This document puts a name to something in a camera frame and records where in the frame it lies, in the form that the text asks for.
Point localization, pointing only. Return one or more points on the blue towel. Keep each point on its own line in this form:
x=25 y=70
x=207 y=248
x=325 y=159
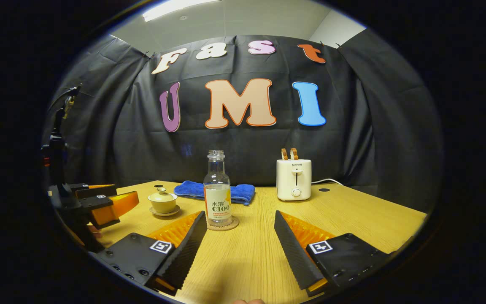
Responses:
x=243 y=192

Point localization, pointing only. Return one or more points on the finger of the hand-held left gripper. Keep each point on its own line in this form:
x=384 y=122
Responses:
x=95 y=204
x=95 y=192

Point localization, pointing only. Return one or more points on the yellow teacup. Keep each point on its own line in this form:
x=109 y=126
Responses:
x=163 y=206

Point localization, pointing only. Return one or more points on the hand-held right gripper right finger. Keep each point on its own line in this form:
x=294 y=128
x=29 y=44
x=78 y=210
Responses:
x=297 y=257

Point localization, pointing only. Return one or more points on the clear water bottle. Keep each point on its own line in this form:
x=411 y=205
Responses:
x=217 y=198

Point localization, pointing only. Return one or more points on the white toaster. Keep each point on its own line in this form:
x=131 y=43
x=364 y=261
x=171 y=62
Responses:
x=293 y=181

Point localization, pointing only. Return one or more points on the yellow teacup lid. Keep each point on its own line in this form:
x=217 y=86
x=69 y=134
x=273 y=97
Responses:
x=163 y=195

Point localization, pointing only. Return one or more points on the toast slice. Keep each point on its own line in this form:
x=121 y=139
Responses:
x=284 y=154
x=294 y=154

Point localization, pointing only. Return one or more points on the round wooden coaster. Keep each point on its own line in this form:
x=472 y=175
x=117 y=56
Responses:
x=233 y=223

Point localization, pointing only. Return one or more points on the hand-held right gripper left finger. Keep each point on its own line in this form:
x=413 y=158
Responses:
x=186 y=253

